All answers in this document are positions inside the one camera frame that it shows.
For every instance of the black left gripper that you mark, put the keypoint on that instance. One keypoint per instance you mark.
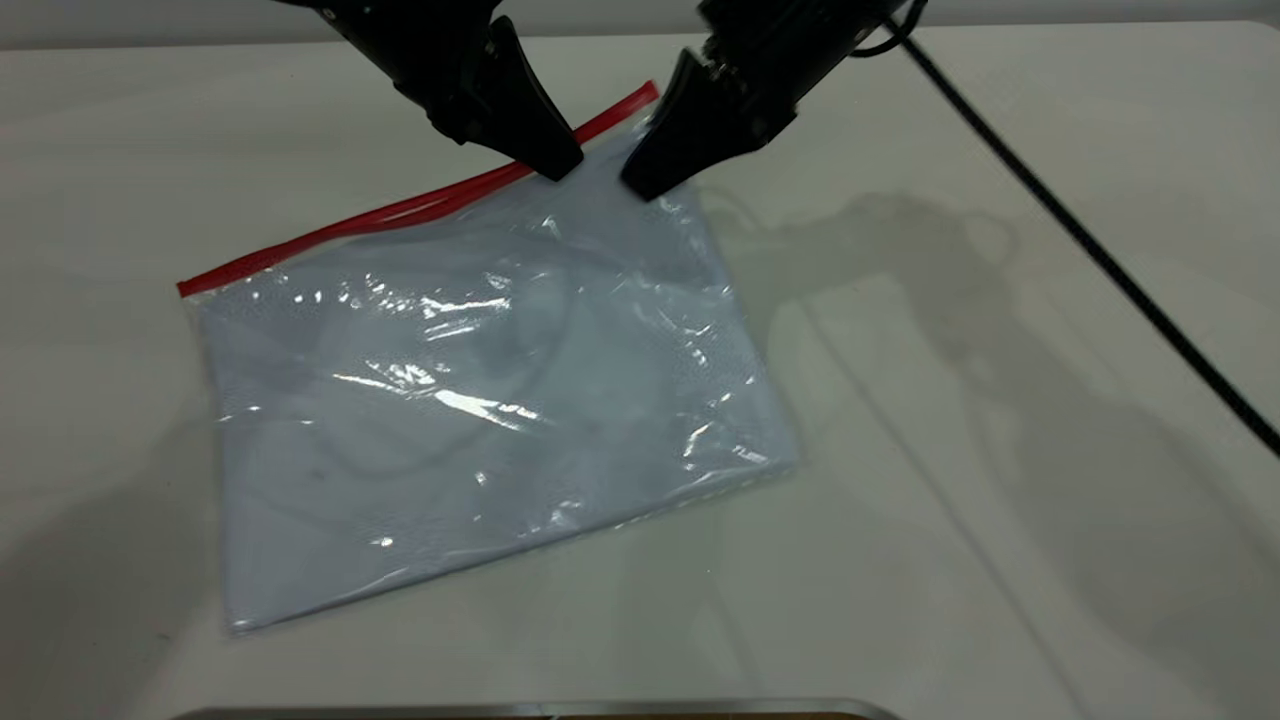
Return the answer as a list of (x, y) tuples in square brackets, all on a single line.
[(420, 45)]

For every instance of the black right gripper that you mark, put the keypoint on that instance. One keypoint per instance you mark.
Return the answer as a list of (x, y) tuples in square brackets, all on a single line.
[(780, 50)]

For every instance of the grey metal bar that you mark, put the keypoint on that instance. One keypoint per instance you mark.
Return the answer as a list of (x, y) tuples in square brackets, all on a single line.
[(540, 711)]

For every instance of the clear plastic zip bag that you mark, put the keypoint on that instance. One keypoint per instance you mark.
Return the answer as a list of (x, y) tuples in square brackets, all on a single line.
[(480, 400)]

